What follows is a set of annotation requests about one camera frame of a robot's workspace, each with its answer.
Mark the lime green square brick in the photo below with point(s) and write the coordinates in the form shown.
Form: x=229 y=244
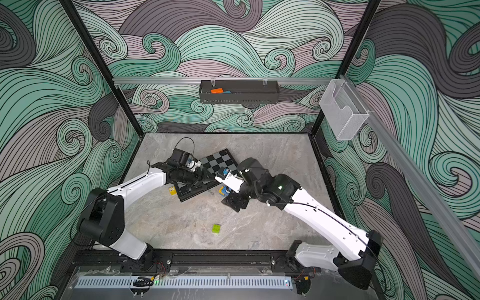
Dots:
x=216 y=228

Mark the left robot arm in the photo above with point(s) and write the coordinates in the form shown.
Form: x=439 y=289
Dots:
x=103 y=219

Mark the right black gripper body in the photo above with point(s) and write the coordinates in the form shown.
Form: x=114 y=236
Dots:
x=250 y=189

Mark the aluminium rail right wall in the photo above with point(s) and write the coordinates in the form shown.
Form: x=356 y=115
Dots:
x=455 y=230

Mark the light blue long brick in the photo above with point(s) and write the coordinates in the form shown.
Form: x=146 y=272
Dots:
x=224 y=191

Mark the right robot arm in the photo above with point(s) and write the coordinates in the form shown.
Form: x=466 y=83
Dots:
x=352 y=252

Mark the black wall tray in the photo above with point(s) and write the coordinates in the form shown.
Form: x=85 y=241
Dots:
x=240 y=92

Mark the orange block in tray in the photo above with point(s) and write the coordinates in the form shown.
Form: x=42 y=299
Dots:
x=217 y=91

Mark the white slotted cable duct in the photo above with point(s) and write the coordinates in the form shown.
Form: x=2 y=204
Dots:
x=188 y=282

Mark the aluminium rail wall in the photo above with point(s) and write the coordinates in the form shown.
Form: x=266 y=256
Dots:
x=455 y=230
x=170 y=80

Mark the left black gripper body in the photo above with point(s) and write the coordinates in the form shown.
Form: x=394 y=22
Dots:
x=192 y=179

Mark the black grey chessboard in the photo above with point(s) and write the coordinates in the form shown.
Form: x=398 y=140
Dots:
x=210 y=165

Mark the yellow brick by chessboard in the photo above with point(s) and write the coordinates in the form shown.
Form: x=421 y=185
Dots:
x=172 y=190

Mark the clear plastic wall bin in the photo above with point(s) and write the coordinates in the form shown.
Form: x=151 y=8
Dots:
x=343 y=109

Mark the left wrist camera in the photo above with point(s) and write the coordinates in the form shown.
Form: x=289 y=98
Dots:
x=183 y=159

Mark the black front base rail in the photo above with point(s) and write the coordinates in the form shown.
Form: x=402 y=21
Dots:
x=278 y=261

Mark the aluminium rail back wall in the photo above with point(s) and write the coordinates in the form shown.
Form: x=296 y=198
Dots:
x=170 y=80

